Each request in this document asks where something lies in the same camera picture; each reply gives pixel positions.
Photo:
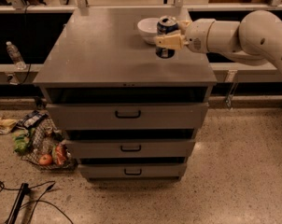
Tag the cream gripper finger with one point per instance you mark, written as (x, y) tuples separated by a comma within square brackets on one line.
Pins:
[(174, 40), (183, 25)]

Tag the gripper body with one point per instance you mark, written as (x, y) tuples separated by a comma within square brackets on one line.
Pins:
[(197, 34)]

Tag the blue pepsi can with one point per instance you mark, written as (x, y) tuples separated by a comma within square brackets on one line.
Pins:
[(165, 26)]

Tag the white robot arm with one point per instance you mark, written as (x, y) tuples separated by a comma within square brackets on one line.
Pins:
[(254, 40)]

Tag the white ceramic bowl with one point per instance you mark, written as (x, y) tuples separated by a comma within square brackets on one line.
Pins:
[(147, 29)]

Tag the grey drawer cabinet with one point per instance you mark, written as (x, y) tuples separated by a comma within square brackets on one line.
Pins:
[(100, 58)]

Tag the middle grey drawer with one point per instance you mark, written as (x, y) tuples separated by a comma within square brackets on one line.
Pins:
[(84, 149)]

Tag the grey drawer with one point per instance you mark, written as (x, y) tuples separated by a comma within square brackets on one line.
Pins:
[(127, 117), (84, 149), (132, 171)]

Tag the top grey drawer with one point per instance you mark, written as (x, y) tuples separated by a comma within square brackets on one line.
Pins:
[(127, 117)]

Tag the bottom grey drawer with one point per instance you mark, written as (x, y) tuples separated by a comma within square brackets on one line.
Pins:
[(132, 171)]

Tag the blue snack bag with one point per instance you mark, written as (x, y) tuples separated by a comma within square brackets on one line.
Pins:
[(30, 120)]

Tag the red snack packet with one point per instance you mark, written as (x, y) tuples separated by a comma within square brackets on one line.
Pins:
[(59, 154)]

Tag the clear plastic water bottle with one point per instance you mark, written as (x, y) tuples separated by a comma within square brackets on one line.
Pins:
[(15, 56)]

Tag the red apple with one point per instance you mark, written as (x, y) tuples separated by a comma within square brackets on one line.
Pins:
[(45, 160)]

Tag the green chip bag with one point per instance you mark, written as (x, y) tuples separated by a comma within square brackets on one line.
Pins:
[(23, 140)]

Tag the yellow cloth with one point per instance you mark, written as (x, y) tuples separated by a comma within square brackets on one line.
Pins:
[(7, 125)]

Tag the black bar on floor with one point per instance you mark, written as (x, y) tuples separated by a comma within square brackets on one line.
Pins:
[(23, 191)]

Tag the black wire basket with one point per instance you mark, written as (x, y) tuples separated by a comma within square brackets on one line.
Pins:
[(46, 139)]

